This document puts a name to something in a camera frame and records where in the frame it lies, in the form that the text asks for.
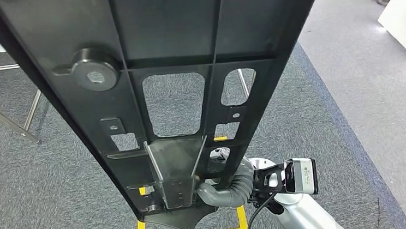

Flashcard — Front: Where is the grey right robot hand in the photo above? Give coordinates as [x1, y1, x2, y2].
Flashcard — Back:
[195, 178, 239, 212]

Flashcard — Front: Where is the black plastic plate frame part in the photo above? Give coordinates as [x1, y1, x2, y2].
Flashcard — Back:
[0, 0, 346, 229]

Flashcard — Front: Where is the steel side table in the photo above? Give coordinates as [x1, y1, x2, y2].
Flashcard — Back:
[0, 16, 46, 148]

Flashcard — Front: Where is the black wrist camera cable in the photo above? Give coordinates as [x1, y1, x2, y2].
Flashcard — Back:
[243, 193, 282, 229]

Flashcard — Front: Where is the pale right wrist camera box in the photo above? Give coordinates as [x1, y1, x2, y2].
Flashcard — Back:
[283, 156, 319, 197]

